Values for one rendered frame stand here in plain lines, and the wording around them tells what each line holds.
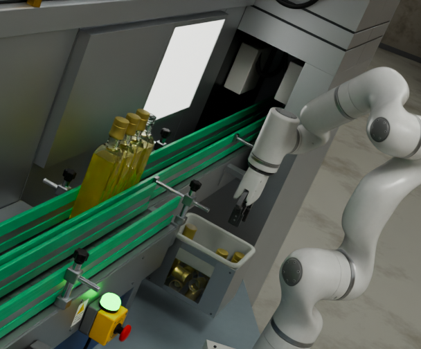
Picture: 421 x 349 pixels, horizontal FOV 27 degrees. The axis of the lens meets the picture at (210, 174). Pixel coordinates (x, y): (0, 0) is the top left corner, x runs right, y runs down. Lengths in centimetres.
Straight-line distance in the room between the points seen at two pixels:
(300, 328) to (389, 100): 58
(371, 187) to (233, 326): 79
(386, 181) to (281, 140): 38
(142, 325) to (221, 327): 27
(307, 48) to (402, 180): 108
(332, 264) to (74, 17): 80
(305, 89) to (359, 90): 95
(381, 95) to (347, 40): 97
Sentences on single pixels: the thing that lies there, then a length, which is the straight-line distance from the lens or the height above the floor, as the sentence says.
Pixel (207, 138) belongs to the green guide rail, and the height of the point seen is 108.
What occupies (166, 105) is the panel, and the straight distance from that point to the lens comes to 262.
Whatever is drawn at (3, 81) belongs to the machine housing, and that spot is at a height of 140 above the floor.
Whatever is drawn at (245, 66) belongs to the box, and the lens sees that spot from 315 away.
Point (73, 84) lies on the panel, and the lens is 198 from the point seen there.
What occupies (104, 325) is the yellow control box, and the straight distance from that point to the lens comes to 191.
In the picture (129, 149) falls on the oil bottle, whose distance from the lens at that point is 205.
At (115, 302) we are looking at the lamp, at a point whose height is 102.
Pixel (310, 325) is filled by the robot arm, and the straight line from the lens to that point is 209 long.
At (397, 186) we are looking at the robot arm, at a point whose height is 145.
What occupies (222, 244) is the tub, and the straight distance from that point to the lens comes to 246.
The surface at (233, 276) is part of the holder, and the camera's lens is 231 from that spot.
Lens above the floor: 199
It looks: 21 degrees down
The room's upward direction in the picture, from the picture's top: 23 degrees clockwise
